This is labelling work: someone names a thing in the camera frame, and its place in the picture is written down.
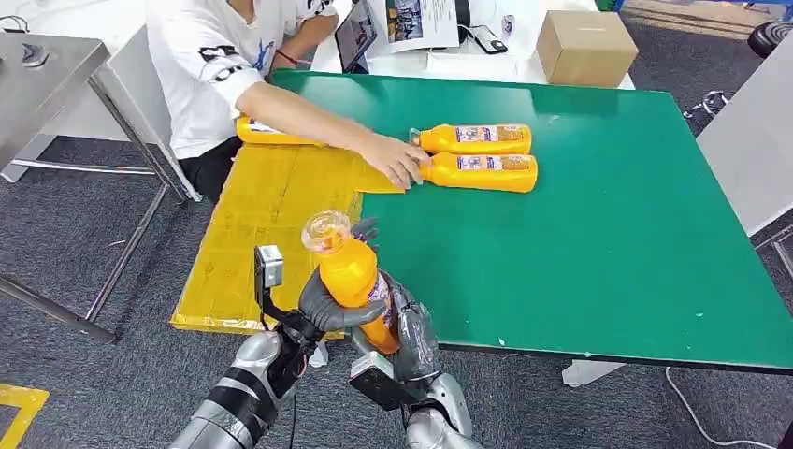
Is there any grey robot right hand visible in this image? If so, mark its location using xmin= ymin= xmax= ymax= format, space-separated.
xmin=350 ymin=272 xmax=442 ymax=384

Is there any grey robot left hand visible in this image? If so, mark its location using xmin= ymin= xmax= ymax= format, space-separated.
xmin=298 ymin=216 xmax=392 ymax=340

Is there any person's right hand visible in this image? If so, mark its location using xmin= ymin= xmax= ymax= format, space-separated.
xmin=359 ymin=133 xmax=432 ymax=192

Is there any orange drink bottle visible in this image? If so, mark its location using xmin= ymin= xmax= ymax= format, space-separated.
xmin=235 ymin=115 xmax=326 ymax=148
xmin=409 ymin=123 xmax=533 ymax=156
xmin=300 ymin=210 xmax=403 ymax=355
xmin=418 ymin=152 xmax=539 ymax=194

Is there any yellow sheet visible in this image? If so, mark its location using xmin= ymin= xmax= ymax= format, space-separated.
xmin=170 ymin=143 xmax=407 ymax=340

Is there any white table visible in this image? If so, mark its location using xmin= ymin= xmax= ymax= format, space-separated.
xmin=310 ymin=0 xmax=636 ymax=91

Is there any black tablet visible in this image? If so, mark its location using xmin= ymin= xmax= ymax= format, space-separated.
xmin=334 ymin=0 xmax=378 ymax=74

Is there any printed paper sheet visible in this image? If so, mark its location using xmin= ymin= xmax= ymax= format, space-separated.
xmin=365 ymin=0 xmax=461 ymax=56

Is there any green mat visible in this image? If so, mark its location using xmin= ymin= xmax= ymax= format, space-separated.
xmin=269 ymin=69 xmax=793 ymax=376

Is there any white table foot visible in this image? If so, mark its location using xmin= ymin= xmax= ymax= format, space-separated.
xmin=562 ymin=359 xmax=627 ymax=388

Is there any brown cardboard box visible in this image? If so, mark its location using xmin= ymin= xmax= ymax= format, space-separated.
xmin=535 ymin=8 xmax=640 ymax=89

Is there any person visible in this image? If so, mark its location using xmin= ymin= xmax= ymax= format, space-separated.
xmin=145 ymin=0 xmax=432 ymax=206

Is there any yellow floor tape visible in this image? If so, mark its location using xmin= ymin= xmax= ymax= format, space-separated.
xmin=0 ymin=384 xmax=50 ymax=449

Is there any pale grey table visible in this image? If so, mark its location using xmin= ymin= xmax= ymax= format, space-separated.
xmin=697 ymin=36 xmax=793 ymax=280

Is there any steel table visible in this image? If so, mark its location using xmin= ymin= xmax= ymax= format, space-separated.
xmin=0 ymin=31 xmax=203 ymax=345

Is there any black stool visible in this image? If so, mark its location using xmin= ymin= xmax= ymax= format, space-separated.
xmin=746 ymin=20 xmax=793 ymax=60

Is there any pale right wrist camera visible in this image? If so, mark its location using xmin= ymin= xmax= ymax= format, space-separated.
xmin=348 ymin=350 xmax=423 ymax=412

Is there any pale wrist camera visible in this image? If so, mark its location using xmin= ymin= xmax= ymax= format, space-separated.
xmin=348 ymin=350 xmax=423 ymax=412
xmin=253 ymin=244 xmax=286 ymax=293

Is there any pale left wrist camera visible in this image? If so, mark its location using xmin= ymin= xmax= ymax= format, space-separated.
xmin=253 ymin=244 xmax=286 ymax=293

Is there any white floor cable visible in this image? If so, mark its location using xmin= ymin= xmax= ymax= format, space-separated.
xmin=664 ymin=367 xmax=779 ymax=449

